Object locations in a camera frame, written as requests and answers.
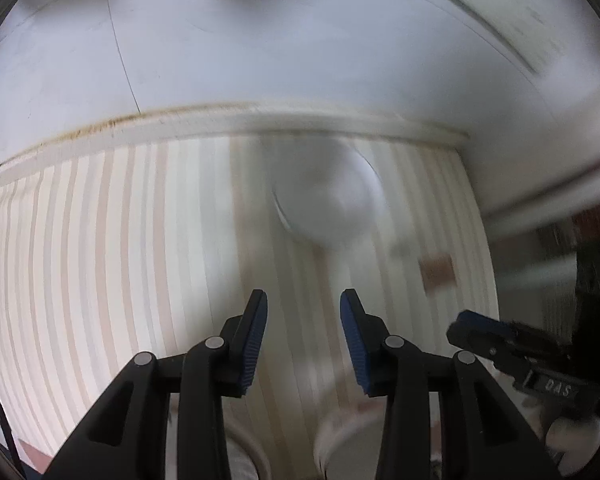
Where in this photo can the aluminium window frame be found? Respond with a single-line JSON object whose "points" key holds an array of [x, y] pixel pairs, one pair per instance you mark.
{"points": [[530, 195]]}

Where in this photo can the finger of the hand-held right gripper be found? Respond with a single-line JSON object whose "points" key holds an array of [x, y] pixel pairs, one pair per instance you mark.
{"points": [[485, 332]]}

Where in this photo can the striped cat print tablecloth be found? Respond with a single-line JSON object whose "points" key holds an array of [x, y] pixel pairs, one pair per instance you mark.
{"points": [[105, 260]]}

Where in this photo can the plain white bowl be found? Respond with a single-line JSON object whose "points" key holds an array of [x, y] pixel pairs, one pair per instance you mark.
{"points": [[345, 435]]}

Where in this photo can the blue striped plate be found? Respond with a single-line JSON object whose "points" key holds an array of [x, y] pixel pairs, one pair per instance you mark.
{"points": [[247, 460]]}

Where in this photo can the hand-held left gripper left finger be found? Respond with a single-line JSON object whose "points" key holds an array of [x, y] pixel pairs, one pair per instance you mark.
{"points": [[252, 340]]}

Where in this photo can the brown square cloth label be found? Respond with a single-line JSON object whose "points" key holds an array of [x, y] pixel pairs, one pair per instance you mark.
{"points": [[436, 271]]}

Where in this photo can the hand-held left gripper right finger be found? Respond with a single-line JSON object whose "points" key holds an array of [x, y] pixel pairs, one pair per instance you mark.
{"points": [[354, 340]]}

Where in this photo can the blue patterned bowl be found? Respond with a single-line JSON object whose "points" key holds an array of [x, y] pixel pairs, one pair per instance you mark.
{"points": [[327, 195]]}

